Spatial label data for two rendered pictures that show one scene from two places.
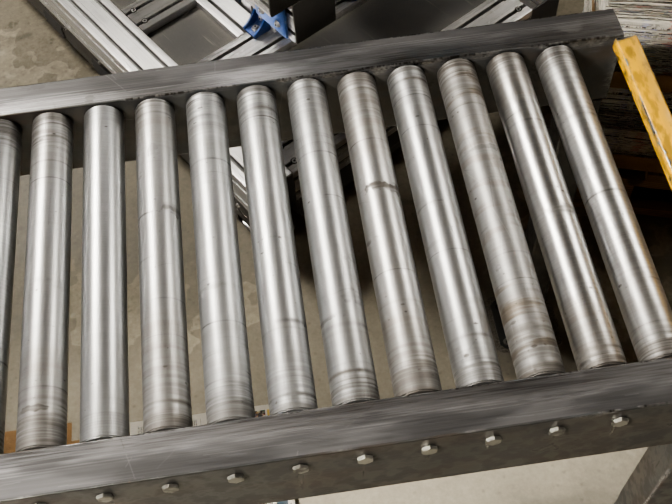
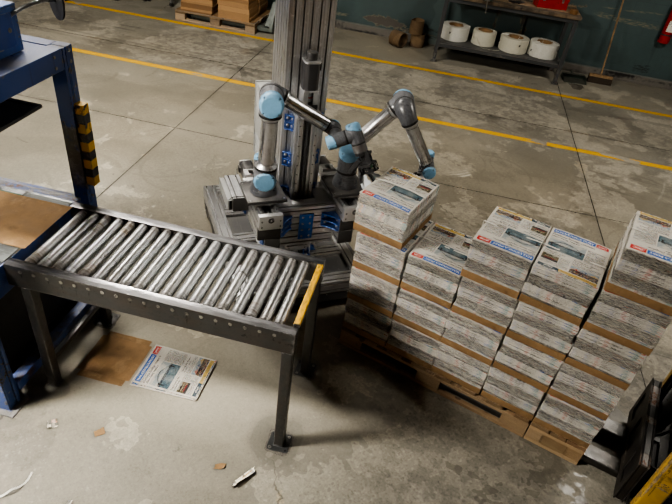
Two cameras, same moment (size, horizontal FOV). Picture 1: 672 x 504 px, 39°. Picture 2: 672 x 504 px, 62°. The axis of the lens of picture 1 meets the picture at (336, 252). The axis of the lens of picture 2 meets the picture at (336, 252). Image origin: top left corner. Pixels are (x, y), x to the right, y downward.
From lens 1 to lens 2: 1.71 m
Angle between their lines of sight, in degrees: 21
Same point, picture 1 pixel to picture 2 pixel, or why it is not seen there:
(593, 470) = (299, 416)
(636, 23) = (358, 279)
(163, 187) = (194, 255)
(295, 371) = (197, 295)
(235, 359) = (186, 289)
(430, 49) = (275, 251)
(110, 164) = (186, 246)
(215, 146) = (211, 251)
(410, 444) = (211, 316)
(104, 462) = (147, 295)
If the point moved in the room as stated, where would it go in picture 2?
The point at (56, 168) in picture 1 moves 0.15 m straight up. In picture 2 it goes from (174, 243) to (172, 217)
